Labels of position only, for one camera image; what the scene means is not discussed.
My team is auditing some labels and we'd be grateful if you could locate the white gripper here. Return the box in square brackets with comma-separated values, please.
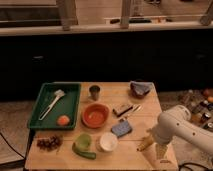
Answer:
[151, 128, 170, 160]

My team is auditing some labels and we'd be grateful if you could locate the yellow banana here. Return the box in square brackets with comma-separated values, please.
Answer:
[137, 135, 154, 151]

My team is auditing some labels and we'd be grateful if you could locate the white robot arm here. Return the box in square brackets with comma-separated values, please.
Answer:
[151, 105, 213, 157]

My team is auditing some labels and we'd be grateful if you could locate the dark bowl with blue cloth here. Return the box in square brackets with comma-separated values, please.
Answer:
[130, 81, 152, 99]

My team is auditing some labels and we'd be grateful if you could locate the red bowl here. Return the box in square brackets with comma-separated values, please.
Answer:
[81, 103, 109, 129]

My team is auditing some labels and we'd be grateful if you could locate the metal spoon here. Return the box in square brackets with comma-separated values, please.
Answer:
[119, 105, 142, 122]

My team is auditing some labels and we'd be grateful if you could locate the blue sponge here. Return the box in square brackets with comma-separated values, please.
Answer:
[111, 120, 132, 138]

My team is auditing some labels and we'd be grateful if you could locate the green cucumber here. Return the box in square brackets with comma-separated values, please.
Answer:
[72, 143, 96, 160]

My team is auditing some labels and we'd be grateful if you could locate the green cup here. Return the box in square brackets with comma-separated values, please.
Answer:
[75, 133, 91, 151]

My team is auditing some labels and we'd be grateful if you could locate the metal cup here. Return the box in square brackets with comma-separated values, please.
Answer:
[89, 85, 100, 101]

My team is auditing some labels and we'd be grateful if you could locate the orange fruit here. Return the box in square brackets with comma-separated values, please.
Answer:
[57, 115, 70, 126]

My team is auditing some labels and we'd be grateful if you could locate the green plastic tray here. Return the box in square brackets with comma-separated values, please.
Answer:
[28, 83, 81, 130]

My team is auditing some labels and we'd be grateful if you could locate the white dish brush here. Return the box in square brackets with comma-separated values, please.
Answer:
[39, 89, 65, 120]

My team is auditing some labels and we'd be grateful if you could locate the purple grapes bunch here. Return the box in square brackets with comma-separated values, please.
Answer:
[37, 135, 63, 151]

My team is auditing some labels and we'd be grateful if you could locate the black cable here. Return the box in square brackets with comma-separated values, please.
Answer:
[0, 132, 26, 160]

